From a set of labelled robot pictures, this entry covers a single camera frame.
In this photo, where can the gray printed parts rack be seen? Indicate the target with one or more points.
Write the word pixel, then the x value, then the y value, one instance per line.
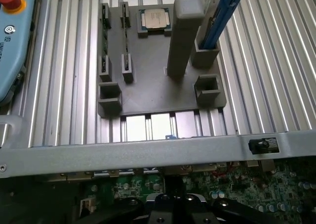
pixel 153 85

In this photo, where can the white motherboard connector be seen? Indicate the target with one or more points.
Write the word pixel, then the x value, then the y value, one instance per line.
pixel 87 205

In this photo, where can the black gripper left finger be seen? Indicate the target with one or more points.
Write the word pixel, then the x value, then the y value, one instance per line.
pixel 128 206

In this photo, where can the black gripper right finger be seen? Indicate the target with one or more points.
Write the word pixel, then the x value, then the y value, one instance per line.
pixel 232 209

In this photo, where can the light blue teach pendant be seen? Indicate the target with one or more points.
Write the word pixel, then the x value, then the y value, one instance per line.
pixel 12 48

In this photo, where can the blue RAM stick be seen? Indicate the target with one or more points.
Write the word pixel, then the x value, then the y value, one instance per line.
pixel 217 18

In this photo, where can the silver PC case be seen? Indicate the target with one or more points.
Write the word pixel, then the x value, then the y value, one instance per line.
pixel 123 154

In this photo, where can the black case lock knob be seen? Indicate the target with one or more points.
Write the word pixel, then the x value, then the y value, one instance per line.
pixel 260 145

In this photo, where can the CPU chip with metal lid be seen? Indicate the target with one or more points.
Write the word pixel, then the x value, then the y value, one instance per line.
pixel 155 18

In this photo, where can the green motherboard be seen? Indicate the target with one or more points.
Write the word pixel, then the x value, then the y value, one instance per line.
pixel 247 184

